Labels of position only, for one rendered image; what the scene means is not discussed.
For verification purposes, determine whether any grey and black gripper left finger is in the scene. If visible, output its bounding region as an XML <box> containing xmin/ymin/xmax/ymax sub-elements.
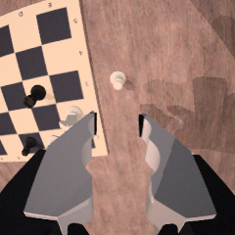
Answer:
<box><xmin>0</xmin><ymin>111</ymin><xmax>97</xmax><ymax>235</ymax></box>

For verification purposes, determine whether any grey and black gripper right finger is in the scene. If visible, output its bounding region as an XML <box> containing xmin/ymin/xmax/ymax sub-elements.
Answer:
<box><xmin>138</xmin><ymin>114</ymin><xmax>235</xmax><ymax>235</ymax></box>

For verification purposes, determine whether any white bishop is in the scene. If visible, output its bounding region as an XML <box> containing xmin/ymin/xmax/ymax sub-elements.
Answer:
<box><xmin>48</xmin><ymin>135</ymin><xmax>58</xmax><ymax>144</ymax></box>

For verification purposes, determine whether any black and cream chessboard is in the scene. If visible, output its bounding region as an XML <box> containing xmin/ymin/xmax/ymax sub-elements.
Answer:
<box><xmin>0</xmin><ymin>0</ymin><xmax>108</xmax><ymax>162</ymax></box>

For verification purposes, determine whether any black chess pawn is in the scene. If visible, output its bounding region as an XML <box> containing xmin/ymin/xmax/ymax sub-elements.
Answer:
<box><xmin>22</xmin><ymin>137</ymin><xmax>37</xmax><ymax>157</ymax></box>

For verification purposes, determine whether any black chess piece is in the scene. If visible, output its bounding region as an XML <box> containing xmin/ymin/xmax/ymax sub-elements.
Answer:
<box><xmin>23</xmin><ymin>84</ymin><xmax>46</xmax><ymax>109</ymax></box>

